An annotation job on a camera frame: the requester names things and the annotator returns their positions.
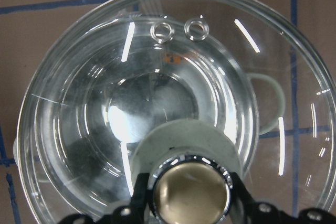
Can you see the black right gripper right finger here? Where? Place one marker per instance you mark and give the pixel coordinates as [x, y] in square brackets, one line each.
[242, 201]

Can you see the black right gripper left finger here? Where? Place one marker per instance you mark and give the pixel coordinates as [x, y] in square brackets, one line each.
[139, 199]

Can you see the glass pot lid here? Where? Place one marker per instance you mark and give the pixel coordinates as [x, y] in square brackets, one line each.
[292, 172]

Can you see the pale green cooking pot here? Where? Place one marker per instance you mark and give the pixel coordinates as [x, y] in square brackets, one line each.
[77, 137]

